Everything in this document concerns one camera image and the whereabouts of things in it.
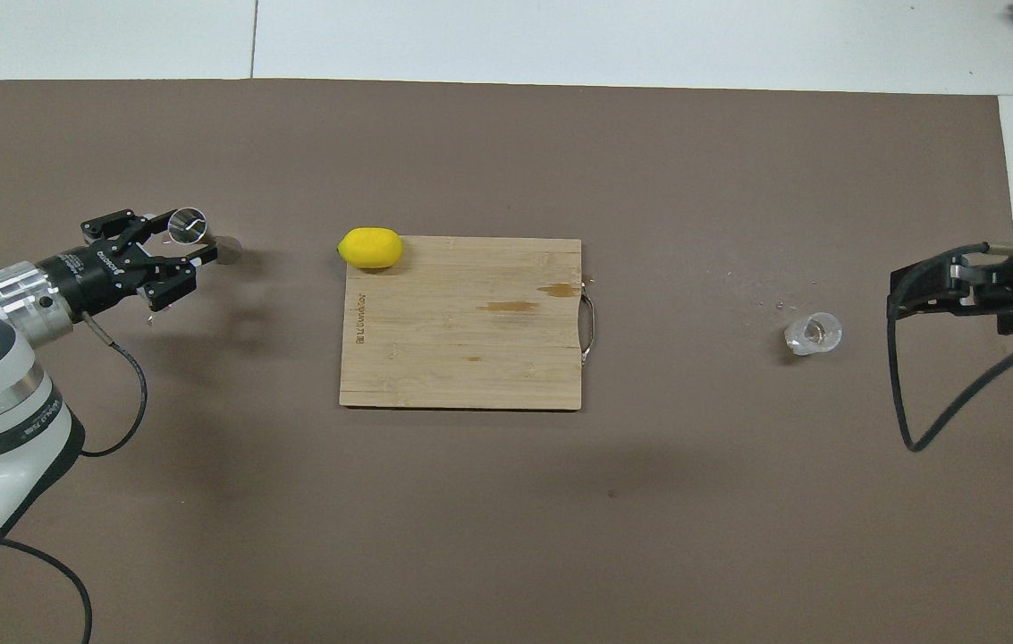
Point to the brown table mat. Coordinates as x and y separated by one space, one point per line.
470 537

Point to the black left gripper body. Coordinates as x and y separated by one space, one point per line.
99 273

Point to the bamboo cutting board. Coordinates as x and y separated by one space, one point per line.
452 358

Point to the clear plastic cup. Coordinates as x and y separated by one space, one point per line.
814 334

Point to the yellow lemon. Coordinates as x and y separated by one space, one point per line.
370 249

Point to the steel cocktail jigger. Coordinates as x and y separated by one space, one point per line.
184 225

